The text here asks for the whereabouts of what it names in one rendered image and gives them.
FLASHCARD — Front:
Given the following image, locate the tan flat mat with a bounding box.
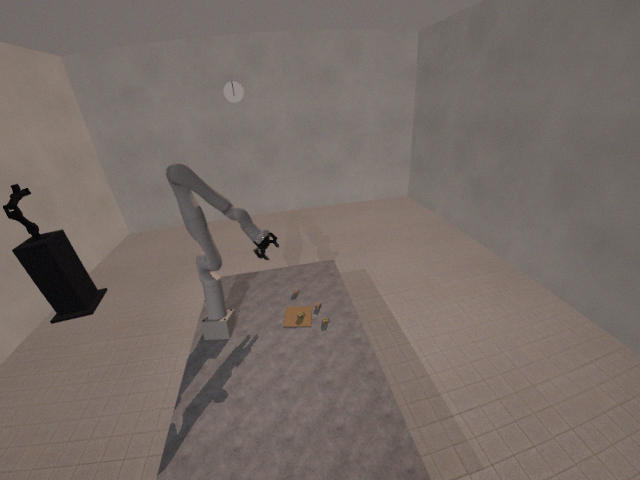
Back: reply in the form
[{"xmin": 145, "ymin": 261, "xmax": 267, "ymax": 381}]
[{"xmin": 283, "ymin": 306, "xmax": 312, "ymax": 327}]

